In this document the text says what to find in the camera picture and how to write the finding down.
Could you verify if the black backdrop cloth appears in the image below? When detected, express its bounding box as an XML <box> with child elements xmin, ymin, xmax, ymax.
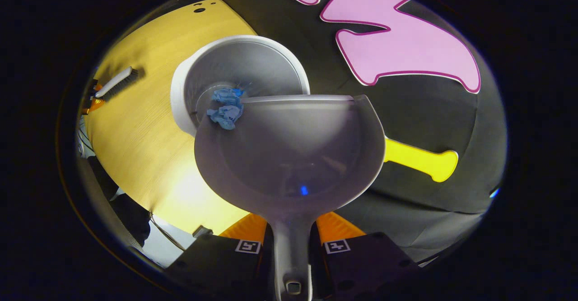
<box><xmin>212</xmin><ymin>0</ymin><xmax>507</xmax><ymax>263</ymax></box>

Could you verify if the white ribbed garbage bin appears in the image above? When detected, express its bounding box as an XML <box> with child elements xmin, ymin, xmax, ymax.
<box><xmin>170</xmin><ymin>35</ymin><xmax>311</xmax><ymax>137</ymax></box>

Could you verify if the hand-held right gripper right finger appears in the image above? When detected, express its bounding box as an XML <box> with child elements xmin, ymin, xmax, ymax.
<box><xmin>309</xmin><ymin>212</ymin><xmax>425</xmax><ymax>301</ymax></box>

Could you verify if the dark blue paper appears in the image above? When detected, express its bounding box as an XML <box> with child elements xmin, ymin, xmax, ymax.
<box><xmin>211</xmin><ymin>88</ymin><xmax>245</xmax><ymax>106</ymax></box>

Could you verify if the small grey broom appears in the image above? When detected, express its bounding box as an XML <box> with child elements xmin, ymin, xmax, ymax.
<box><xmin>94</xmin><ymin>66</ymin><xmax>140</xmax><ymax>102</ymax></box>

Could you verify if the grey dustpan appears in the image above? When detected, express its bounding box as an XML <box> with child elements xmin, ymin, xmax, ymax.
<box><xmin>193</xmin><ymin>94</ymin><xmax>387</xmax><ymax>301</ymax></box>

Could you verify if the light blue paper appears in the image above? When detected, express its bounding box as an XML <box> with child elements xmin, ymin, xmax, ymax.
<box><xmin>206</xmin><ymin>105</ymin><xmax>245</xmax><ymax>130</ymax></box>

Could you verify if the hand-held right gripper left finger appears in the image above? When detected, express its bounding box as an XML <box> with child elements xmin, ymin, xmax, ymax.
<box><xmin>165</xmin><ymin>213</ymin><xmax>276</xmax><ymax>301</ymax></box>

